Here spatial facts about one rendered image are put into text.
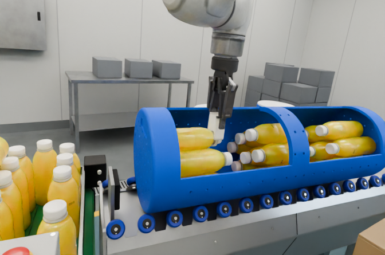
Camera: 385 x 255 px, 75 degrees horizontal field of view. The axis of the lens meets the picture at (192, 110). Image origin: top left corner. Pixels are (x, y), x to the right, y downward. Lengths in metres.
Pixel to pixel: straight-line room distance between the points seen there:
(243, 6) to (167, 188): 0.47
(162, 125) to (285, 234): 0.55
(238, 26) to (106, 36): 3.44
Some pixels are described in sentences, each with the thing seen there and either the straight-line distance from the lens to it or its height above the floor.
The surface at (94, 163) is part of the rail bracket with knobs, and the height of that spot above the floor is 1.00.
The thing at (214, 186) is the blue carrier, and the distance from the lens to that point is 0.66.
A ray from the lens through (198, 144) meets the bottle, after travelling 0.70.
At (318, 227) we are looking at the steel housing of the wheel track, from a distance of 1.04.
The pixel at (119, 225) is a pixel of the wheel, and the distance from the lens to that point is 0.69.
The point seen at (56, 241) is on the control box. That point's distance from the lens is 0.48.
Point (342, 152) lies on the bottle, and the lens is 1.04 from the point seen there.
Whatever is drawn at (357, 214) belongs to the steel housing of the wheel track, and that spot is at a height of 0.86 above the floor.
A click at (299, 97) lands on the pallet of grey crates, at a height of 0.76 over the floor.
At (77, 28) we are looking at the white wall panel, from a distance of 3.94.
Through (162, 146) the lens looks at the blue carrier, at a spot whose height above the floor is 1.18.
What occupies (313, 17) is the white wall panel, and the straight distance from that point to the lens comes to 6.71.
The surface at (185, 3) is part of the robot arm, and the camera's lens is 0.51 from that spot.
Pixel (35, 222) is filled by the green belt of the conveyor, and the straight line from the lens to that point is 0.87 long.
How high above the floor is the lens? 1.41
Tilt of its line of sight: 15 degrees down
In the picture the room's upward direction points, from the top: 6 degrees clockwise
